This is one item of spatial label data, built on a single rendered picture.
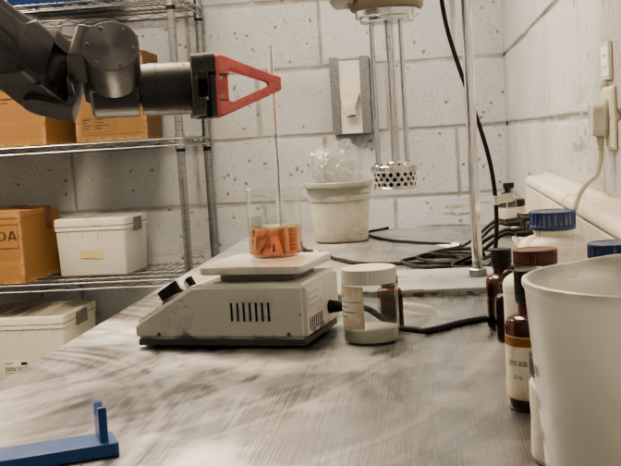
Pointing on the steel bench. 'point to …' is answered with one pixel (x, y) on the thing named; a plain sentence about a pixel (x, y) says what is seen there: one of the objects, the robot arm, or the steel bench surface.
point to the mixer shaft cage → (403, 175)
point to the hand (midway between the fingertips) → (273, 83)
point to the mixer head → (380, 10)
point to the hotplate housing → (247, 311)
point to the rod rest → (66, 447)
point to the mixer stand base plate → (437, 282)
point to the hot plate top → (232, 266)
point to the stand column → (471, 141)
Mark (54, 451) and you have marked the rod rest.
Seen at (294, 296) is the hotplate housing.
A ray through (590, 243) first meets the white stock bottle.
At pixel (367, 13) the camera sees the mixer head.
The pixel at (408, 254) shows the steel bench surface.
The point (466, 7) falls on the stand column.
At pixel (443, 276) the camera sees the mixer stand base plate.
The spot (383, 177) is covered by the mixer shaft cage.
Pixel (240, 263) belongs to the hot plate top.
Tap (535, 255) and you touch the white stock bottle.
